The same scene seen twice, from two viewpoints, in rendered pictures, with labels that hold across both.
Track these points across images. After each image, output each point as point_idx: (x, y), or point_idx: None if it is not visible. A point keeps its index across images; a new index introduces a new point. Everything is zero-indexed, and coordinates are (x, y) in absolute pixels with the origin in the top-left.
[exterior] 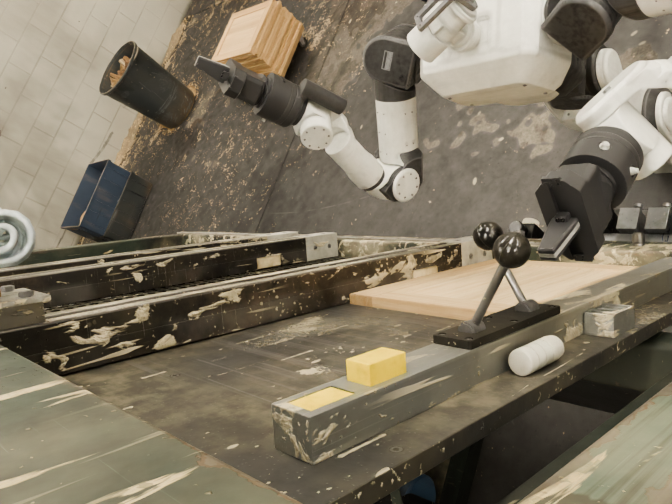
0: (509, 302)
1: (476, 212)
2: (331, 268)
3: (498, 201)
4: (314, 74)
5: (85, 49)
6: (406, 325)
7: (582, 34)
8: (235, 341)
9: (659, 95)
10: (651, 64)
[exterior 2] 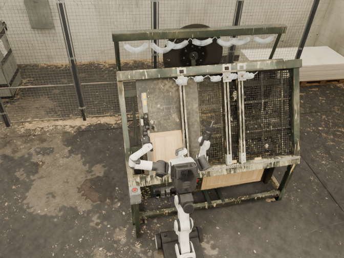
0: (158, 139)
1: (245, 240)
2: (182, 127)
3: (240, 245)
4: None
5: None
6: (164, 125)
7: None
8: (175, 106)
9: (177, 224)
10: (143, 148)
